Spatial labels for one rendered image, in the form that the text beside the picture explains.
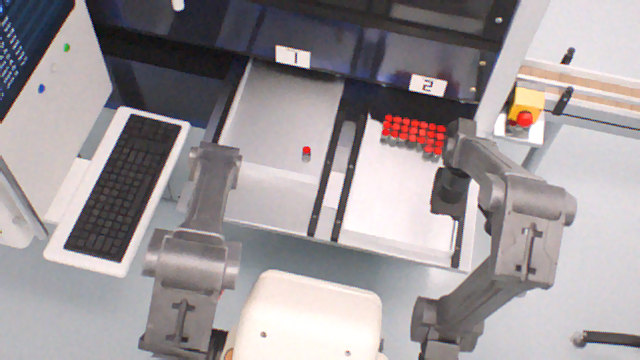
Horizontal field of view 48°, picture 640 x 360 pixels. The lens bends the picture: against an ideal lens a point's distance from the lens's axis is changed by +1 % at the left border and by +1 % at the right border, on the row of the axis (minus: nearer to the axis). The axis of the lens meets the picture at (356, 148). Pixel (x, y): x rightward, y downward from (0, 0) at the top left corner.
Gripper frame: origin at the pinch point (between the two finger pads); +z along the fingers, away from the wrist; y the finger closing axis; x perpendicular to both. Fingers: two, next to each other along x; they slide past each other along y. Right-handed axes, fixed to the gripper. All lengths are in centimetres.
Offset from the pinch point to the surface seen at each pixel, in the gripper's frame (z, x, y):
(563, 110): 19, -30, 48
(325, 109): 22, 32, 34
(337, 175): 21.1, 24.2, 14.9
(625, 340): 98, -78, 21
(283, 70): 22, 45, 43
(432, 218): 21.0, -0.5, 9.1
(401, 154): 21.3, 9.9, 25.1
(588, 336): 102, -67, 21
